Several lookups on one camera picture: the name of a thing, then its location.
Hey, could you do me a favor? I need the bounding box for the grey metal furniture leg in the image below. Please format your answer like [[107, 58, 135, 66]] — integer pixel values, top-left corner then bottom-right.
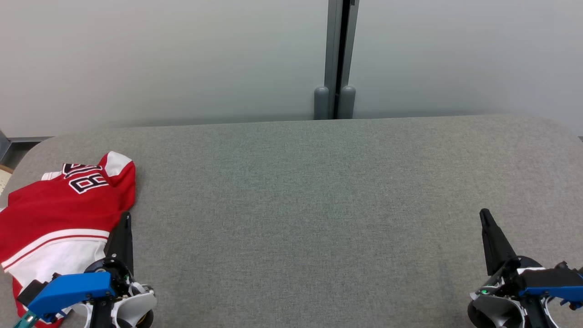
[[0, 130, 12, 162]]

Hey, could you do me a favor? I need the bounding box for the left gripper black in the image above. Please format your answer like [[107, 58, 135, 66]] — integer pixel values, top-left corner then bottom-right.
[[84, 211, 135, 328]]

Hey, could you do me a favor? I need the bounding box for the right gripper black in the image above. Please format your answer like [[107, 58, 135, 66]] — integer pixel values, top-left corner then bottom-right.
[[474, 208, 543, 301]]

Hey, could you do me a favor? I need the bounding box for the red jersey with white sleeves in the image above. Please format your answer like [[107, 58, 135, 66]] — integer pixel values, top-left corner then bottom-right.
[[0, 163, 124, 328]]

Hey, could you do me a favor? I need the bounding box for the grey rounded post bumper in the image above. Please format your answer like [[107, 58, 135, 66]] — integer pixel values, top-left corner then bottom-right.
[[314, 87, 329, 120], [339, 85, 356, 120]]

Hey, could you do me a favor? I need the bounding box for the left teal cable connector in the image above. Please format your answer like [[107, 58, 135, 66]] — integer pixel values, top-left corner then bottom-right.
[[13, 311, 38, 328]]

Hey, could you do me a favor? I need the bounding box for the grey partition frame post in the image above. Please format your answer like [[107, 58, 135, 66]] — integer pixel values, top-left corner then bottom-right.
[[324, 0, 360, 120]]

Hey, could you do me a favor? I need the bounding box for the left blue camera mount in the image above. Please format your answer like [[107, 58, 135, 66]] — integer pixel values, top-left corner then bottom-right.
[[27, 272, 117, 319]]

